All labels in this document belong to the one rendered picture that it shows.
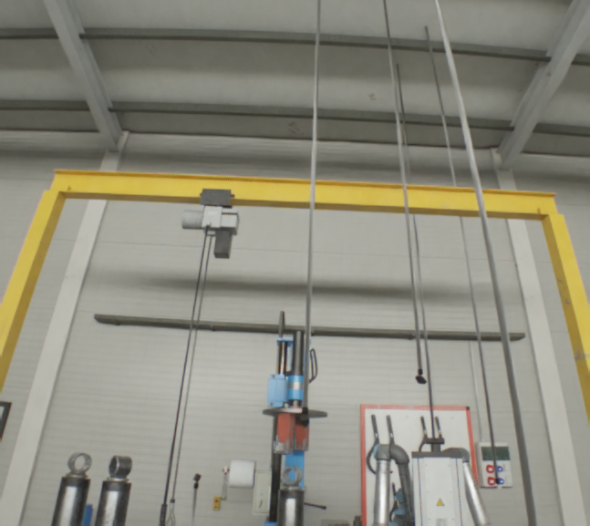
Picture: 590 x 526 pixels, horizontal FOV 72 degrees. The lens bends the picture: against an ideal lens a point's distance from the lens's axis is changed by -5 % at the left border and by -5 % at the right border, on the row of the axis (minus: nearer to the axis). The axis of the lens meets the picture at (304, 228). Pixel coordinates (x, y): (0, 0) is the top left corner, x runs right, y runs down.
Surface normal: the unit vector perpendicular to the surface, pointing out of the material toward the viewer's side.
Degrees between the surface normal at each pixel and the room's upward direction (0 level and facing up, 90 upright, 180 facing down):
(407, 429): 90
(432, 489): 90
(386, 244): 90
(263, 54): 173
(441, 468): 90
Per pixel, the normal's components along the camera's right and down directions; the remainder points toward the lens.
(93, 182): 0.03, -0.48
